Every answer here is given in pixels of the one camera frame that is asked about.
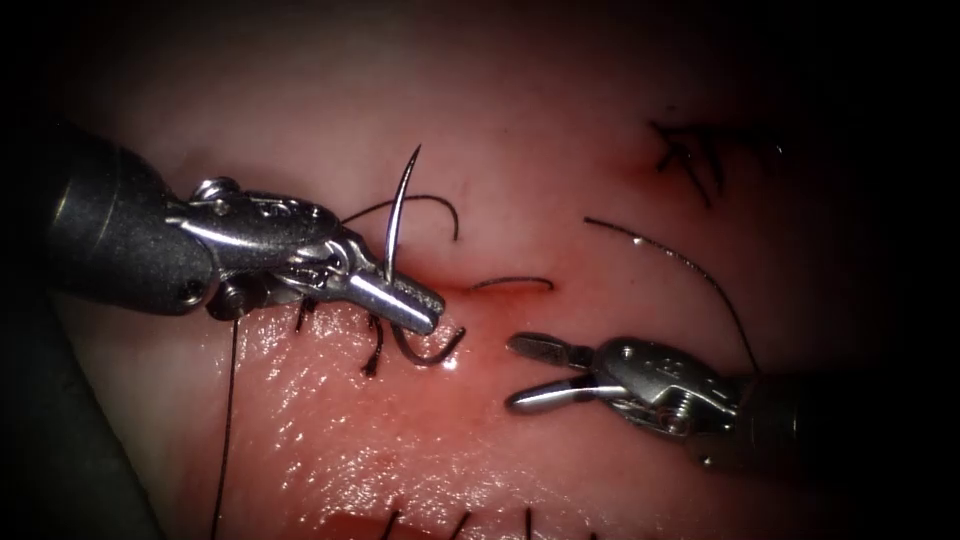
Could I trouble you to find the right arm needle driver jaw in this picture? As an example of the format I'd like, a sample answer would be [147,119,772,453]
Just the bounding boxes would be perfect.
[506,331,598,371]
[503,378,631,416]

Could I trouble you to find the tissue pad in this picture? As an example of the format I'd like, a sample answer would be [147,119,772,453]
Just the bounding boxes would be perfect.
[44,0,960,540]

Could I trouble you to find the left arm needle driver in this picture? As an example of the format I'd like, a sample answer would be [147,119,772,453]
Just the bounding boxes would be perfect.
[164,176,375,322]

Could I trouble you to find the black stitching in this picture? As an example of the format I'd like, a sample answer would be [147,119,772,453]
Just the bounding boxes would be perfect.
[294,296,385,379]
[380,506,601,540]
[649,119,783,210]

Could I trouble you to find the right arm needle driver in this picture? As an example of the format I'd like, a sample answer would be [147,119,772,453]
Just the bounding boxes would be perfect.
[594,336,745,441]

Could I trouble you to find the left arm needle driver jaw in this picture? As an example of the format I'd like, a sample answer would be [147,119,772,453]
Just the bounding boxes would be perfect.
[371,257,447,317]
[344,269,442,337]

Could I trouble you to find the black thread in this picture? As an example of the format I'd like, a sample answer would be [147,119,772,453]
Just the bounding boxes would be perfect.
[209,193,760,540]

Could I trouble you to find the curved steel needle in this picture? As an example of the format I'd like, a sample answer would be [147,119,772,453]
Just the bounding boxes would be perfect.
[382,144,468,369]

